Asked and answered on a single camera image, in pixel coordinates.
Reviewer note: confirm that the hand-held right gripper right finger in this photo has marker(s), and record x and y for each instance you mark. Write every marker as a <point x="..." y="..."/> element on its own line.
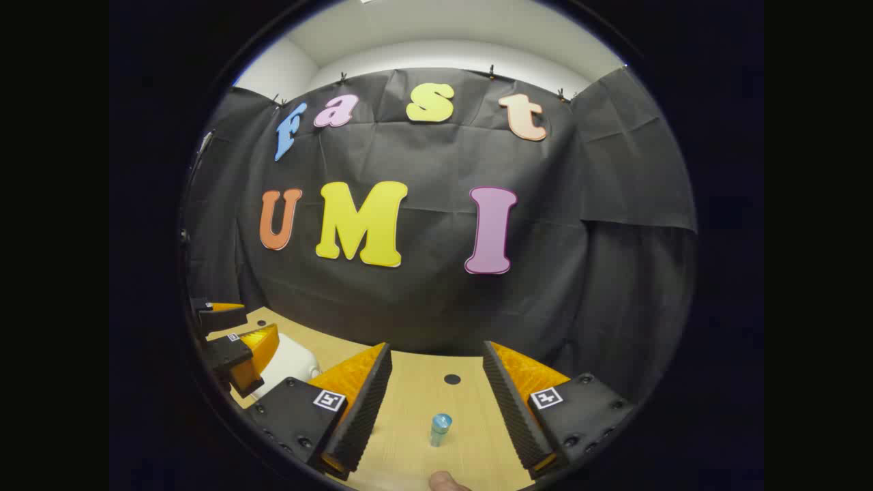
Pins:
<point x="515" y="409"/>

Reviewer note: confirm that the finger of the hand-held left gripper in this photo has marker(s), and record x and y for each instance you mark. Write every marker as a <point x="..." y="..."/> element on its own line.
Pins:
<point x="218" y="318"/>
<point x="225" y="354"/>

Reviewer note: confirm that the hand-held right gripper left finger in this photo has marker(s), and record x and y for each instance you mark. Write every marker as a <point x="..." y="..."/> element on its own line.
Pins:
<point x="365" y="416"/>

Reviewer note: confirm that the white suitcase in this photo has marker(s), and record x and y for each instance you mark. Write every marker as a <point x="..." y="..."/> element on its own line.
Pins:
<point x="293" y="361"/>

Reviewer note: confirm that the small blue translucent bottle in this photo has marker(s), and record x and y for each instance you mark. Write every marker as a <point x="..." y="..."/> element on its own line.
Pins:
<point x="440" y="431"/>

